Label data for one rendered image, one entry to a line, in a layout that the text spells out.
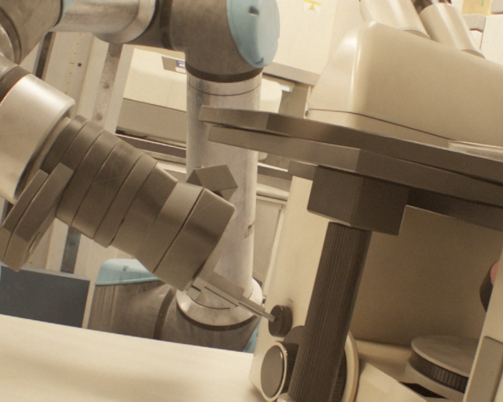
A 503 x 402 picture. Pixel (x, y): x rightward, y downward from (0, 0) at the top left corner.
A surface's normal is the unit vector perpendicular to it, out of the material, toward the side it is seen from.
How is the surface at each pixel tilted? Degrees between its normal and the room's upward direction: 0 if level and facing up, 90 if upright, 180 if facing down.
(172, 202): 43
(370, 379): 53
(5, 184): 130
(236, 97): 115
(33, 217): 69
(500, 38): 90
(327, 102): 90
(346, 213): 90
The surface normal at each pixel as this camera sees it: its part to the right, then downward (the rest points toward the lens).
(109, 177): 0.23, -0.19
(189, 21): -0.30, 0.32
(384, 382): -0.59, -0.73
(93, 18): 0.74, 0.66
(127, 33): 0.07, 0.77
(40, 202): 0.41, -0.55
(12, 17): 0.82, -0.14
